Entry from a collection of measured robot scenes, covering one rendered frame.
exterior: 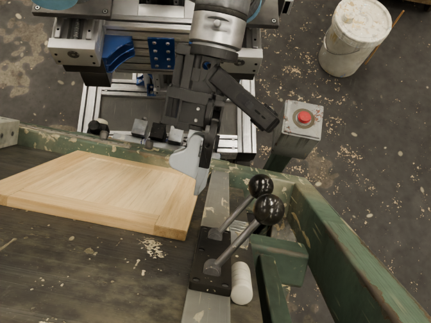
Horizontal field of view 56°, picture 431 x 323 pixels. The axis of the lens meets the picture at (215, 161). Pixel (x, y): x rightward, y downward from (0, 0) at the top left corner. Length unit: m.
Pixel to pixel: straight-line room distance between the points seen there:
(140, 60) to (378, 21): 1.34
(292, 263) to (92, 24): 0.89
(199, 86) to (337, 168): 1.76
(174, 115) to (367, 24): 1.86
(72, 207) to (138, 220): 0.12
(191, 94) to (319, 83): 1.96
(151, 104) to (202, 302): 1.66
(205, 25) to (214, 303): 0.35
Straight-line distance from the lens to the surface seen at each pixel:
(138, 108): 2.05
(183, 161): 0.59
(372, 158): 2.39
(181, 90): 0.56
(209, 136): 0.55
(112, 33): 1.42
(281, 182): 1.20
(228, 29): 0.57
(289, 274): 0.92
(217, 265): 0.51
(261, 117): 0.57
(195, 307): 0.46
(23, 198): 0.79
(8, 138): 1.27
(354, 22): 2.34
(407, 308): 0.59
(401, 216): 2.35
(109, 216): 0.74
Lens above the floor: 2.02
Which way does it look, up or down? 69 degrees down
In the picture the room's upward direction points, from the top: 12 degrees clockwise
